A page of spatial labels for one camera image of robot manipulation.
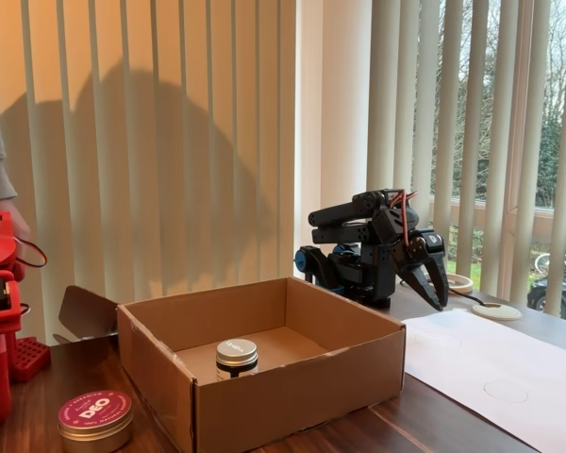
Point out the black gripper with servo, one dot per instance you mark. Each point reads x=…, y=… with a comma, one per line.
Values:
x=419, y=264

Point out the small jar with silver lid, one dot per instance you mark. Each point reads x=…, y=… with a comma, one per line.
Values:
x=236, y=354

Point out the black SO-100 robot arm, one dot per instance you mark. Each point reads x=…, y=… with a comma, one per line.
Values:
x=358, y=231

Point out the open brown cardboard box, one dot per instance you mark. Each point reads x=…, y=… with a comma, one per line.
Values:
x=287, y=401

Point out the person's left hand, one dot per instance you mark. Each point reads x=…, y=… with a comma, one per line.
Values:
x=22, y=231

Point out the masking tape roll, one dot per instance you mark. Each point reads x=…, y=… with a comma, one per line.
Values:
x=462, y=283

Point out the white paper sheet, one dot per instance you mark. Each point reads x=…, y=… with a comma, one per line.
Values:
x=500, y=358

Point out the dark parked car outdoors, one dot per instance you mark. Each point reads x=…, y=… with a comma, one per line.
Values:
x=537, y=290

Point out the bicycle outdoors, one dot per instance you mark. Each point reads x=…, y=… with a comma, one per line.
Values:
x=542, y=259

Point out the black clamp with blue knob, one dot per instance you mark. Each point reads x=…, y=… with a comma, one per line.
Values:
x=303, y=260

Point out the cream vertical blinds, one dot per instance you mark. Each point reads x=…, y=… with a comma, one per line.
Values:
x=476, y=118
x=160, y=141

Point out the red round lid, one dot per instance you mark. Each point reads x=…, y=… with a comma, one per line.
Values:
x=94, y=410

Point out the red perforated base block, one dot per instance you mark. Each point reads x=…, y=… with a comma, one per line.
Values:
x=28, y=356

